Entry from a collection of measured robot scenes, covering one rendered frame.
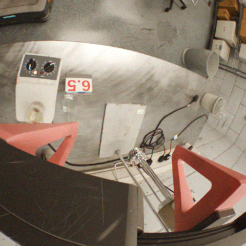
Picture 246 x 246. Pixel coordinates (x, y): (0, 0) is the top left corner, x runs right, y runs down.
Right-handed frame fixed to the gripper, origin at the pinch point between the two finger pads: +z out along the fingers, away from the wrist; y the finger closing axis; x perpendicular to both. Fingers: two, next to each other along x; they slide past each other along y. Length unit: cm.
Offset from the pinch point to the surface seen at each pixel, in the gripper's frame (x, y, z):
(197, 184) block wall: 55, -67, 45
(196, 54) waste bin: -44, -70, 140
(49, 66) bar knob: -3.0, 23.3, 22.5
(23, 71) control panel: -1.5, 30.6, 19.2
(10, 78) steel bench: 1.5, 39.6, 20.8
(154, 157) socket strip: 45, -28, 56
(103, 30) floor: -34, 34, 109
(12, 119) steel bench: 17.2, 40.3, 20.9
